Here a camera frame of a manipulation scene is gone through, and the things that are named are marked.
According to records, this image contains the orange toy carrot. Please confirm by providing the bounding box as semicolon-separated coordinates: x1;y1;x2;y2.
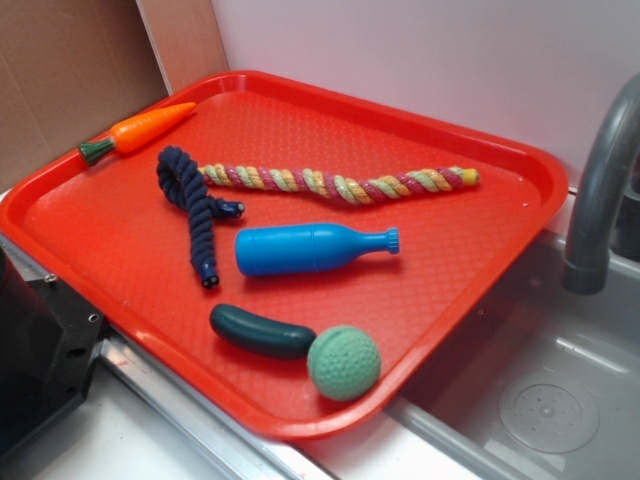
78;102;197;166

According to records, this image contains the green dimpled ball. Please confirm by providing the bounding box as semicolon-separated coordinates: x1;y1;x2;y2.
307;325;382;402

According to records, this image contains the grey sink faucet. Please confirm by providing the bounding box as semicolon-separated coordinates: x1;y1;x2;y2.
561;76;639;295

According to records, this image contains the navy blue rope toy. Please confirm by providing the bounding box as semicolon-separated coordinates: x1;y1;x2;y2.
156;146;245;289

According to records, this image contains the blue toy bottle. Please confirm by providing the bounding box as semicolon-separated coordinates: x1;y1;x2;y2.
235;223;400;277

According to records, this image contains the multicolour braided rope toy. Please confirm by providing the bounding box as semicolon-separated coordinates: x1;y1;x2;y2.
199;164;480;206

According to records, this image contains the black box at left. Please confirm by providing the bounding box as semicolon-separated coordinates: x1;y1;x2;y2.
1;253;105;461

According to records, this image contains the dark green toy cucumber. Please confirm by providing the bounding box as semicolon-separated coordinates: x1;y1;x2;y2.
210;304;317;360

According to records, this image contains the brown cardboard panel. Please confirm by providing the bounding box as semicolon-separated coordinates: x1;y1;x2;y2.
1;1;228;190

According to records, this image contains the red plastic tray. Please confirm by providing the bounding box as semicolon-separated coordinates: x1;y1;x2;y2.
1;72;568;440

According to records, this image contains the grey toy sink basin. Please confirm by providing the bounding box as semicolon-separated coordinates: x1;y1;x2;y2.
294;234;640;480

